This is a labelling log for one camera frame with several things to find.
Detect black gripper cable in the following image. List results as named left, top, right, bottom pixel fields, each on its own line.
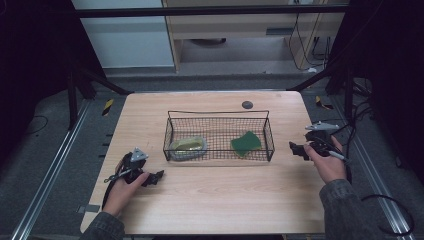
left=329, top=99, right=376, bottom=185
left=101, top=179, right=116, bottom=212

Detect black floor cable loop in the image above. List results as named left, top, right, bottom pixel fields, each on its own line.
left=361, top=194, right=415, bottom=236

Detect green sponge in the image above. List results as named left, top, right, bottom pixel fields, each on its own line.
left=230, top=130, right=263, bottom=158

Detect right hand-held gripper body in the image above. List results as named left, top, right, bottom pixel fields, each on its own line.
left=304, top=121, right=341, bottom=158

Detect silver cable plug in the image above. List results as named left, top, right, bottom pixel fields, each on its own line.
left=103, top=168, right=133, bottom=184
left=328, top=150, right=352, bottom=165

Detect black wire mesh basket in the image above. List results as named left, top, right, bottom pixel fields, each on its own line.
left=162, top=109, right=276, bottom=163

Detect black curtain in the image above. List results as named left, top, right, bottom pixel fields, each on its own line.
left=0, top=0, right=108, bottom=163
left=327, top=0, right=424, bottom=185

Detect aluminium floor rail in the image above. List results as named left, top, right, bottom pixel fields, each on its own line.
left=9, top=99, right=92, bottom=240
left=332, top=96, right=418, bottom=240

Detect white cabinet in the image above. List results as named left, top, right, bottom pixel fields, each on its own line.
left=71, top=0, right=176, bottom=70

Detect yellow black striped tape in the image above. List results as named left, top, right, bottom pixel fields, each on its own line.
left=101, top=98, right=115, bottom=117
left=315, top=95, right=335, bottom=111

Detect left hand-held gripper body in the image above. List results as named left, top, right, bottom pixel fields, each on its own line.
left=114, top=146, right=150, bottom=185

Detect clear plastic packet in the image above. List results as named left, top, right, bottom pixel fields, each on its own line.
left=168, top=135, right=208, bottom=162

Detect black horizontal frame bar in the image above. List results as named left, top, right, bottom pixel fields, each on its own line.
left=74, top=4, right=350, bottom=19

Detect black metal stand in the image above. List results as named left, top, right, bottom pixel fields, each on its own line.
left=287, top=62, right=356, bottom=122
left=65, top=62, right=135, bottom=132

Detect grey floor bracket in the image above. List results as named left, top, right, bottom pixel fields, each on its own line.
left=76, top=204, right=101, bottom=214

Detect person's left hand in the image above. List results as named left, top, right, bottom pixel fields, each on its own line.
left=102, top=171, right=151, bottom=218

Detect black hanging cables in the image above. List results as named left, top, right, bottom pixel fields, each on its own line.
left=287, top=12, right=331, bottom=72

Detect light wooden desk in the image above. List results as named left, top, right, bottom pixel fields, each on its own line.
left=162, top=0, right=351, bottom=73

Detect person's right hand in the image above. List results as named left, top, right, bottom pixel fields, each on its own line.
left=303, top=135, right=348, bottom=185

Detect thin black floor cable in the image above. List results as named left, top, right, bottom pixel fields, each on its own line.
left=24, top=114, right=50, bottom=136

